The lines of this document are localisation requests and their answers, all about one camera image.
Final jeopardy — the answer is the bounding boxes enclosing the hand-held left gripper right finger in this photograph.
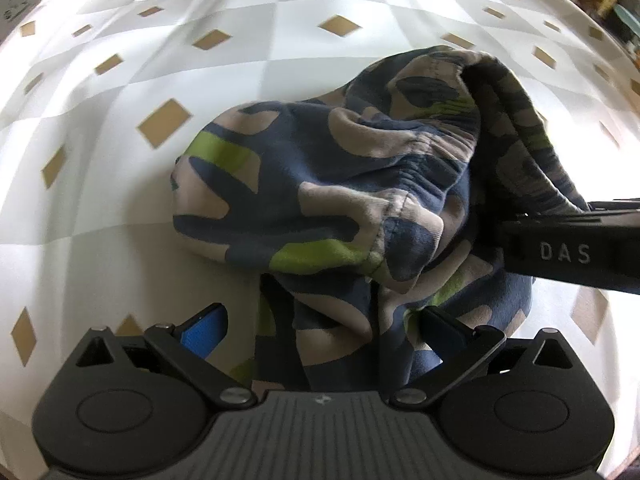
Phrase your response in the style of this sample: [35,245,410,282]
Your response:
[390,306,571,408]

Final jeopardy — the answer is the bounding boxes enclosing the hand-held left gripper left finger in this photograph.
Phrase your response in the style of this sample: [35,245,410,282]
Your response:
[75,303,257,409]

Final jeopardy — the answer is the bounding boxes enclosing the blue letter-print pants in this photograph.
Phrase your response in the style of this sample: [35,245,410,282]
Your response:
[170,46,593,393]

